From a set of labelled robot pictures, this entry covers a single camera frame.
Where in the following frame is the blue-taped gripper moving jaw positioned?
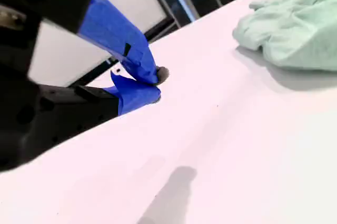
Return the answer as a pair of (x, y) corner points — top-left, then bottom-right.
(0, 0), (170, 86)

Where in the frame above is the blue-taped gripper fixed jaw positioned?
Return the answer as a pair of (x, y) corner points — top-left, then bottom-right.
(0, 73), (162, 172)

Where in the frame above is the pale green T-shirt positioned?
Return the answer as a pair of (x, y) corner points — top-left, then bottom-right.
(232, 0), (337, 73)

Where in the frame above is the white panel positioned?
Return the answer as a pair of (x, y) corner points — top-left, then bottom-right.
(28, 0), (175, 88)

